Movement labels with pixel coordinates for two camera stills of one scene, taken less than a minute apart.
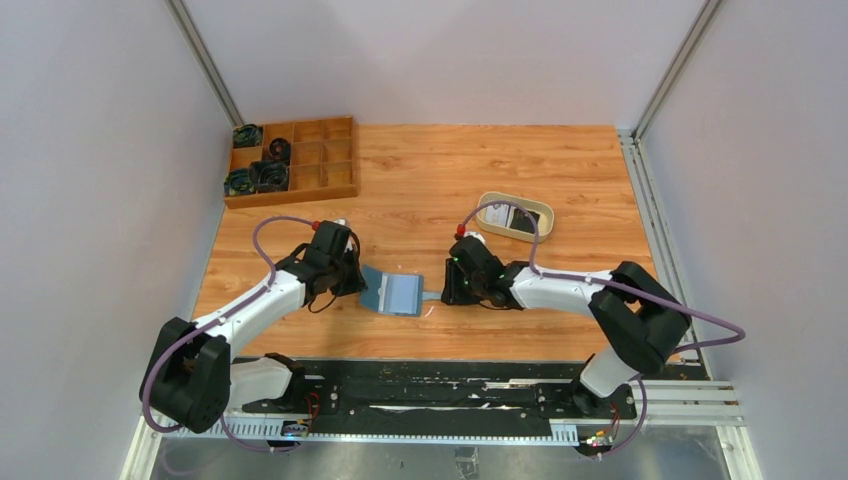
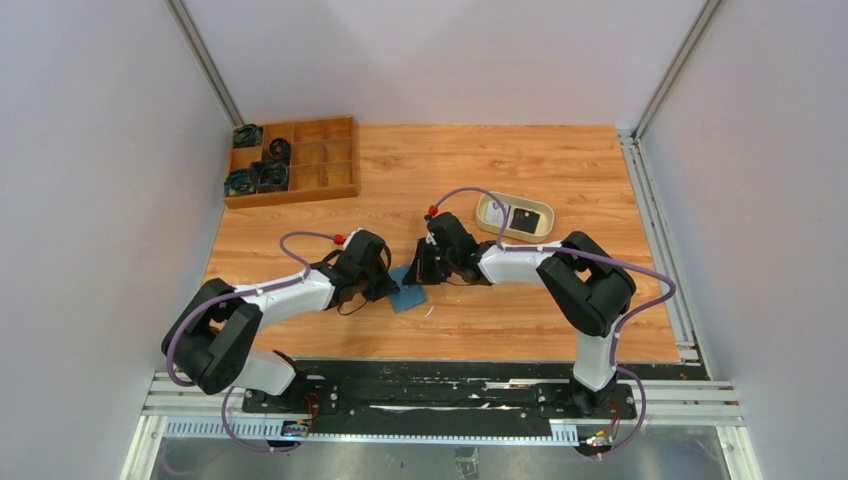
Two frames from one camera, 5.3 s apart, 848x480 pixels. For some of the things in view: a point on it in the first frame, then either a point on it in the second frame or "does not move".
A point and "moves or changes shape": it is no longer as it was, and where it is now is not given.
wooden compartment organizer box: x=323 y=161 does not move
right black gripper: x=451 y=283 to x=428 y=263
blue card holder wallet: x=394 y=293 moves or changes shape
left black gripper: x=351 y=278 to x=383 y=282
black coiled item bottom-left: x=239 y=182 does not move
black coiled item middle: x=280 y=149 does not move
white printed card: x=502 y=215 does not move
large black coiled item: x=269 y=176 does not move
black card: x=521 y=221 does not move
